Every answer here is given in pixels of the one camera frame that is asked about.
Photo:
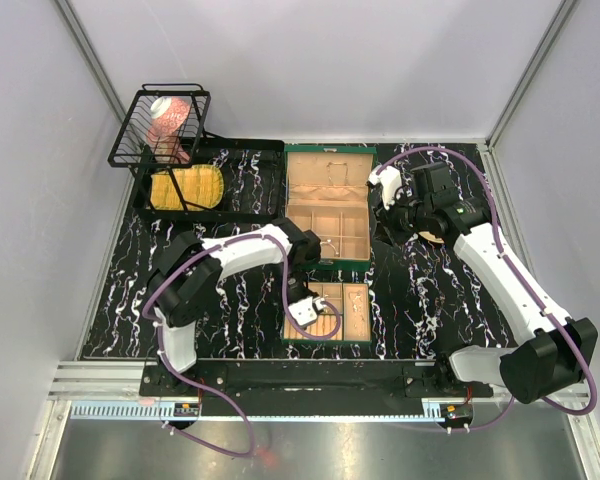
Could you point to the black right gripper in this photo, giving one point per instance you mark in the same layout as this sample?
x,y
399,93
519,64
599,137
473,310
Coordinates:
x,y
386,232

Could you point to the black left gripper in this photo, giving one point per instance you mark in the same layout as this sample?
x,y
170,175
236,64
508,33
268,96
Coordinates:
x,y
309,293

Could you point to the green jewelry tray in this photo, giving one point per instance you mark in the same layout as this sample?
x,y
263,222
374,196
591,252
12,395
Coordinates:
x,y
351,300

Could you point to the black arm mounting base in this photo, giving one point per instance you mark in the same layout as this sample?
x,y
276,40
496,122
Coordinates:
x,y
309,388

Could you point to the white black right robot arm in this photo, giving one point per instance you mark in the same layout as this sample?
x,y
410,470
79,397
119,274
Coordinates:
x,y
553,351

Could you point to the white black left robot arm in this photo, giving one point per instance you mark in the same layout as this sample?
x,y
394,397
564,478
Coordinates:
x,y
182,284

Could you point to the green jewelry box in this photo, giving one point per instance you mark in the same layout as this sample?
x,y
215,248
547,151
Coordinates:
x,y
327,193

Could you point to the cream round plate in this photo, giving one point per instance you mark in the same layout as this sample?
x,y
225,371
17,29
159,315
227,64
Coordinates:
x,y
430,237

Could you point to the black marble pattern mat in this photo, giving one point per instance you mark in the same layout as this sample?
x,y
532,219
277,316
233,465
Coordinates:
x,y
422,300

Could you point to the yellow woven tray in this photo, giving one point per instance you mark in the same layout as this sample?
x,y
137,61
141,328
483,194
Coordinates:
x,y
196,188

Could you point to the red patterned cup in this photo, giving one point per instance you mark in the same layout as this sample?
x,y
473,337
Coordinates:
x,y
168,115

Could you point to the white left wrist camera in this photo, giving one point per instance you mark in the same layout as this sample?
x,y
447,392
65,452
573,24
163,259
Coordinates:
x,y
305,312

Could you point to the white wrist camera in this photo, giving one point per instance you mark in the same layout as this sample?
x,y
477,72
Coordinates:
x,y
305,312
389,180

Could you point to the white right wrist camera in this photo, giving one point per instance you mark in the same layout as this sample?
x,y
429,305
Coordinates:
x,y
389,180

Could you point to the black wire dish rack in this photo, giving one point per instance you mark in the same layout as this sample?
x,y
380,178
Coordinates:
x,y
253,169

